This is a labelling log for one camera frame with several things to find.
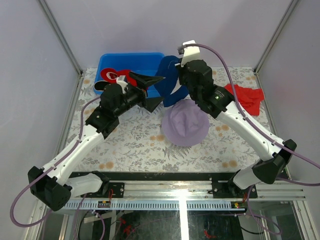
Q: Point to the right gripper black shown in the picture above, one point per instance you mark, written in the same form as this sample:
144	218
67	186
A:
181	70

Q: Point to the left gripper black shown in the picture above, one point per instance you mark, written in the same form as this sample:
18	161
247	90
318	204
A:
151	104

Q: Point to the blue plastic bin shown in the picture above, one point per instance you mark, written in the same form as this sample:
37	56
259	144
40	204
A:
143	63

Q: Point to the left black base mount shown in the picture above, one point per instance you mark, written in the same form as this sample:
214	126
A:
110	188

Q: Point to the beige black hat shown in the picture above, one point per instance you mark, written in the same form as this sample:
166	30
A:
99	86

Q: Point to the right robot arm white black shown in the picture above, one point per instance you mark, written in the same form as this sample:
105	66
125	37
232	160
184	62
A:
274	153

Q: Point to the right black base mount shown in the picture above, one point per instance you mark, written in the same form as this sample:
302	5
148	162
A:
224	188

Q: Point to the blue white cable duct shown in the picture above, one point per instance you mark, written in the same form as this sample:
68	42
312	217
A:
148	205

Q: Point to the red cloth hat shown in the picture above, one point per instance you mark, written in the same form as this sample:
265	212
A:
250	99

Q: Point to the right aluminium frame post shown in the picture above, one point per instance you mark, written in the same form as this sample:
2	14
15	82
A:
280	27

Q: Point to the aluminium front rail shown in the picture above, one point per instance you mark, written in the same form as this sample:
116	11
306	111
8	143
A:
165	190

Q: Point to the aluminium frame post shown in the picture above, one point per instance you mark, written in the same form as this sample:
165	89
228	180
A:
280	27
59	35

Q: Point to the navy blue hat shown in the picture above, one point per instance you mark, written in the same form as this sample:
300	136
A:
166	86

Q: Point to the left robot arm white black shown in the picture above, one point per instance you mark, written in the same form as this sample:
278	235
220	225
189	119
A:
52	183

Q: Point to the lilac bucket hat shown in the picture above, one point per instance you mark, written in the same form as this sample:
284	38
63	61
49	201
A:
185	124

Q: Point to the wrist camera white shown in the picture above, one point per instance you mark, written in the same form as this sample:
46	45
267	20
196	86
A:
121	80
189	53

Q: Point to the floral table mat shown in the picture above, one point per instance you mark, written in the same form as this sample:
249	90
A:
139	145

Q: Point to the red cap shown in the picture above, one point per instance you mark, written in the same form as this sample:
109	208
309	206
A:
110	75

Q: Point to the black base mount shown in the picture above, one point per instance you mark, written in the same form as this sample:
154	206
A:
110	188
224	188

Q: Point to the left aluminium frame post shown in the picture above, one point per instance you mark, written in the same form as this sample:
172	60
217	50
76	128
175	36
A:
59	35

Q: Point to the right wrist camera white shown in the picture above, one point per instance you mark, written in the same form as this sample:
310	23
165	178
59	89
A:
189	53

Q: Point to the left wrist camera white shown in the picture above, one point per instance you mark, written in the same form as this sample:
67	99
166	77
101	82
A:
121	80

